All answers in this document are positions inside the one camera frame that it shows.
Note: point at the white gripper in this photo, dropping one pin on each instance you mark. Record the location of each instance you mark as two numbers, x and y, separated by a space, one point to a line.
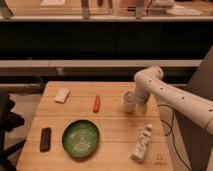
140 96

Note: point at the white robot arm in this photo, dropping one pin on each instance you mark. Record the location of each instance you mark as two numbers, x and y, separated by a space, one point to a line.
149 81

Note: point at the white plastic bottle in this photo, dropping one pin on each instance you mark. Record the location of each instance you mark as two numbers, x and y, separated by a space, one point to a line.
142 144

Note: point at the orange carrot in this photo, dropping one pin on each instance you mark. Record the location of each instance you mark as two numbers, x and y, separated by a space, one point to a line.
97 103

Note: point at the green round plate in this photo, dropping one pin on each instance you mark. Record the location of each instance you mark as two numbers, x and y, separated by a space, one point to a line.
80 139

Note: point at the white sponge block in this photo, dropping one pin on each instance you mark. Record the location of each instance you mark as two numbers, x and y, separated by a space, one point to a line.
62 95

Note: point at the black remote control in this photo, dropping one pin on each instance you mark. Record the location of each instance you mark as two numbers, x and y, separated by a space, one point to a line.
45 140

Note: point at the black office chair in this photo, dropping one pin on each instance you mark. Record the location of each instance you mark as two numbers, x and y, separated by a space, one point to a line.
8 121

